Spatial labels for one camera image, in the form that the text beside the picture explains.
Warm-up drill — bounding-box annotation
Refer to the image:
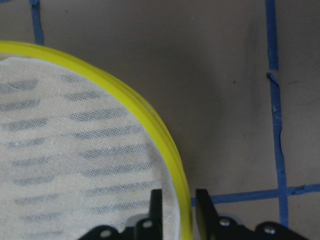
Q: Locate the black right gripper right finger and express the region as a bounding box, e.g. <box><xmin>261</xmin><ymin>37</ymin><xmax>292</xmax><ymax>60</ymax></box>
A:
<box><xmin>195</xmin><ymin>189</ymin><xmax>306</xmax><ymax>240</ymax></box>

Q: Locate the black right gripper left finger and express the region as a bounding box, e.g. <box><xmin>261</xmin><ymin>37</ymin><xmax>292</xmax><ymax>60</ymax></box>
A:
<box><xmin>80</xmin><ymin>189</ymin><xmax>163</xmax><ymax>240</ymax></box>

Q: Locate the yellow steamer layer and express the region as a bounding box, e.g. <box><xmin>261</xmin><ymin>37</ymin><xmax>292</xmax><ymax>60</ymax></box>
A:
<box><xmin>0</xmin><ymin>41</ymin><xmax>193</xmax><ymax>240</ymax></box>

